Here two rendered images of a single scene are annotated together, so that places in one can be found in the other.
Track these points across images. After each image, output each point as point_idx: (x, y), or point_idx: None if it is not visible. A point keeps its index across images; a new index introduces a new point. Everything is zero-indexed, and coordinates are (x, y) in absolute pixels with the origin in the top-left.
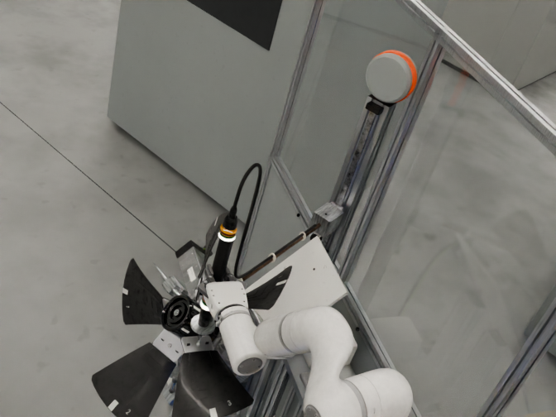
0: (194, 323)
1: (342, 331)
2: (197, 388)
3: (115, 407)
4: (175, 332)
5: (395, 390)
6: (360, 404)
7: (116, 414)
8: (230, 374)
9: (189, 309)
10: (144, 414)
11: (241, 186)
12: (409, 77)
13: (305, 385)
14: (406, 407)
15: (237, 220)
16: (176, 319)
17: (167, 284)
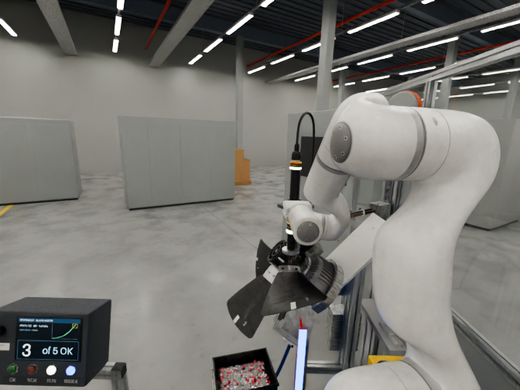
0: (284, 248)
1: (373, 92)
2: (283, 290)
3: (237, 320)
4: (275, 261)
5: (464, 114)
6: (408, 110)
7: (237, 325)
8: (310, 284)
9: (283, 244)
10: (254, 326)
11: (299, 124)
12: (415, 97)
13: (384, 330)
14: (491, 139)
15: (300, 153)
16: (275, 254)
17: None
